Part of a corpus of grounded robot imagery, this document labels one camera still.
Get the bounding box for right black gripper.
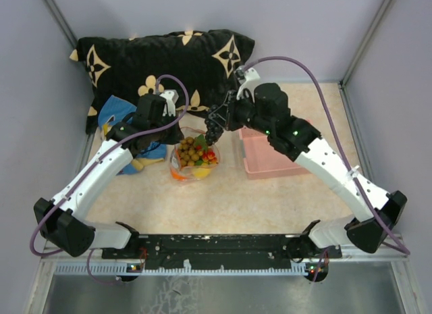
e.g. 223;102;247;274
209;88;273;136

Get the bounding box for dark blue grapes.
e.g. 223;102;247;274
205;118;224;146

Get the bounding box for brown longan bunch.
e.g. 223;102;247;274
176;136;196;167

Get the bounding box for orange persimmon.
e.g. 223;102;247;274
170;171;192;182

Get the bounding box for clear orange zip top bag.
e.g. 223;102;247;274
169;127;221;181

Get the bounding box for red strawberries with leaves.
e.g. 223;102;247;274
192;134;218;165

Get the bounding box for pink plastic basket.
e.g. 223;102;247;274
238;128;309;180

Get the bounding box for yellow lemon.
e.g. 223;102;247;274
192;167;213;180

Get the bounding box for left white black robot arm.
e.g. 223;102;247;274
34;90;182;258

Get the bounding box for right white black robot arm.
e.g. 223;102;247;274
205;83;407;257

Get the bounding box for blue Pikachu cloth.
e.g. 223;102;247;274
97;95;167;176

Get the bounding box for black floral plush pillow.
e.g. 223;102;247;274
70;29;255;134

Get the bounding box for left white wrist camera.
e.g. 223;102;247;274
159;90;179;116

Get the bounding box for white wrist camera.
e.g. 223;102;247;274
159;90;179;116
236;68;261;101

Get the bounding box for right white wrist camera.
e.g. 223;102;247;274
236;68;261;101

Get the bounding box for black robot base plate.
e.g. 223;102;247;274
102;234;323;270

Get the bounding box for aluminium frame rail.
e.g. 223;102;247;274
42;234;407;279

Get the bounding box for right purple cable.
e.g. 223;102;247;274
236;56;411;283

